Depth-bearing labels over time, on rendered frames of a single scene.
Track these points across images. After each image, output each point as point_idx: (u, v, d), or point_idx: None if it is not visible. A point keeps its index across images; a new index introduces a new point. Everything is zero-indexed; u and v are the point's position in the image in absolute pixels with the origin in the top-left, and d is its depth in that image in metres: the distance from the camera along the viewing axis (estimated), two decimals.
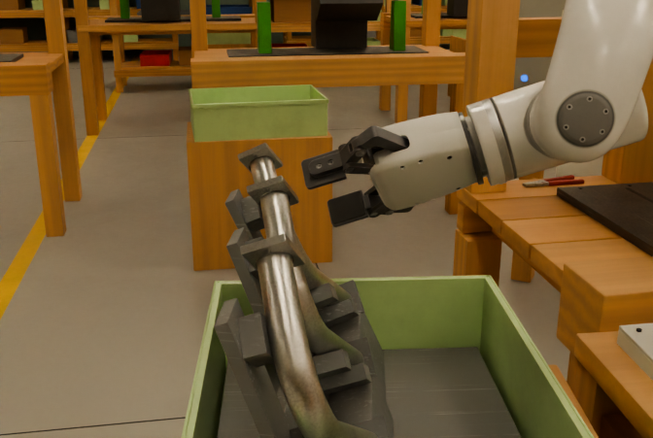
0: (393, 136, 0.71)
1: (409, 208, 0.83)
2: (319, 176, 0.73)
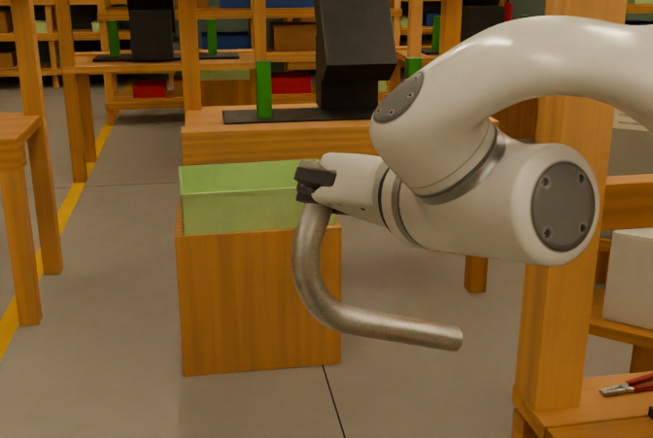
0: (317, 175, 0.69)
1: None
2: (302, 193, 0.77)
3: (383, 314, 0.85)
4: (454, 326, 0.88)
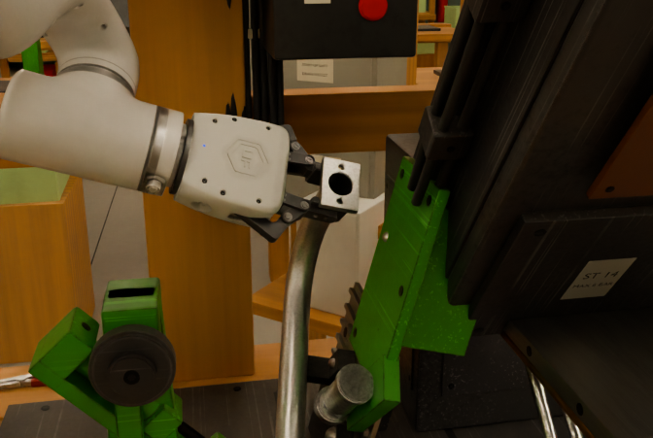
0: None
1: (267, 236, 0.74)
2: None
3: (304, 343, 0.81)
4: (289, 429, 0.75)
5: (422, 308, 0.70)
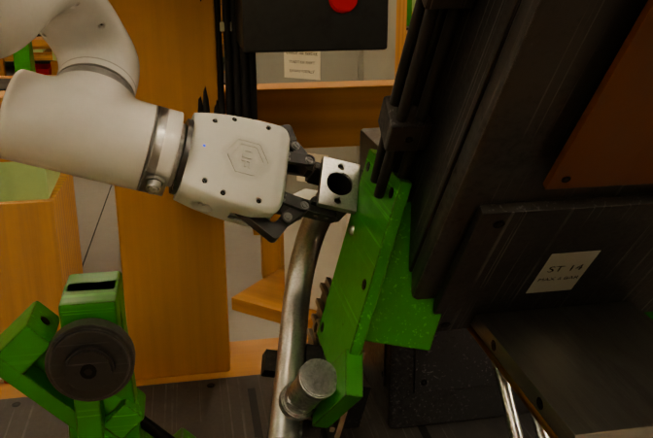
0: None
1: (267, 236, 0.74)
2: None
3: (301, 342, 0.81)
4: (282, 428, 0.75)
5: (386, 301, 0.69)
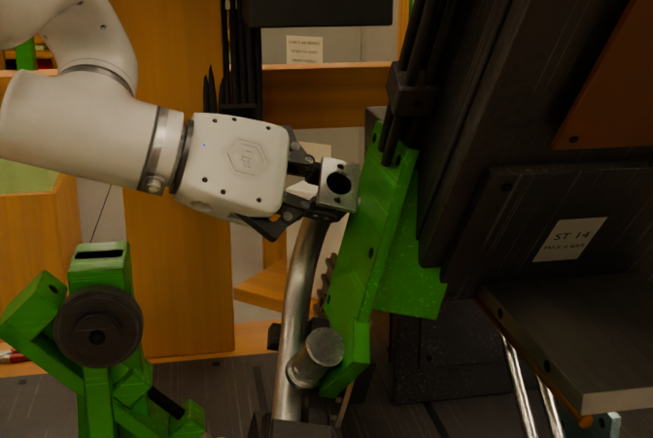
0: None
1: (267, 236, 0.74)
2: None
3: (302, 344, 0.80)
4: None
5: (393, 270, 0.70)
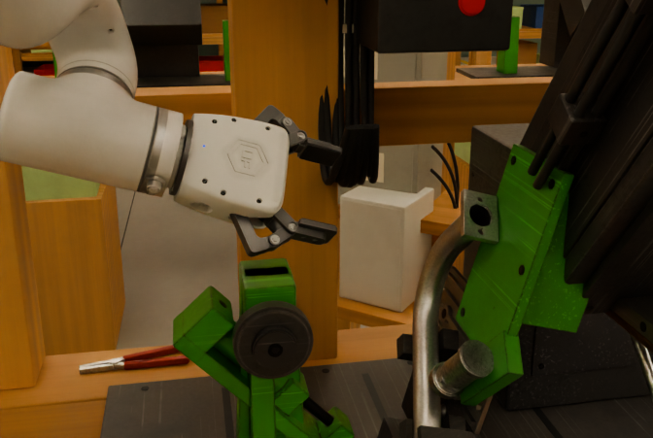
0: (254, 119, 0.78)
1: (248, 249, 0.72)
2: (322, 153, 0.81)
3: None
4: None
5: (540, 286, 0.74)
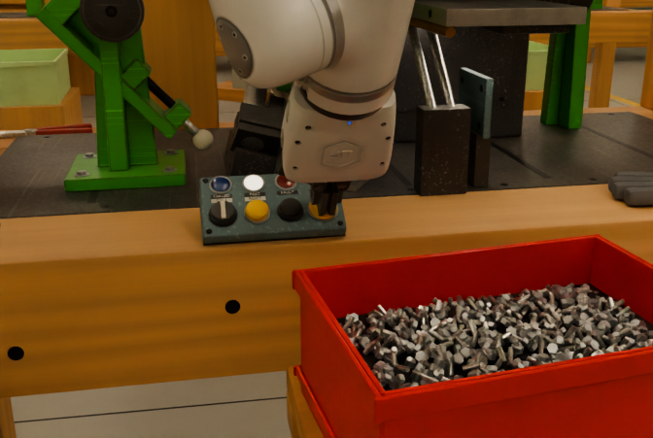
0: None
1: (281, 159, 0.73)
2: None
3: None
4: None
5: None
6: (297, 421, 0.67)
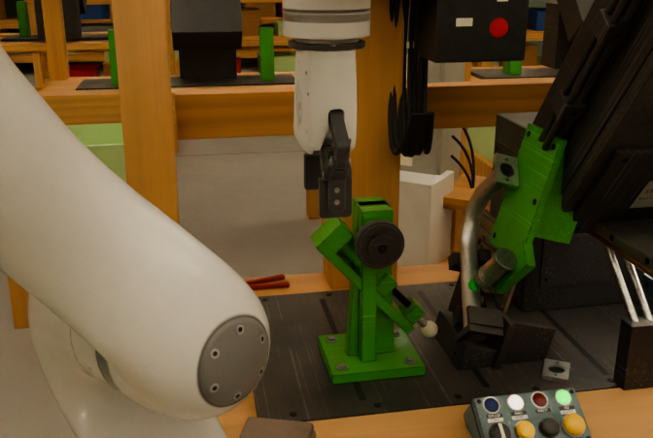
0: (337, 125, 0.69)
1: None
2: (344, 202, 0.73)
3: None
4: None
5: (546, 213, 1.16)
6: None
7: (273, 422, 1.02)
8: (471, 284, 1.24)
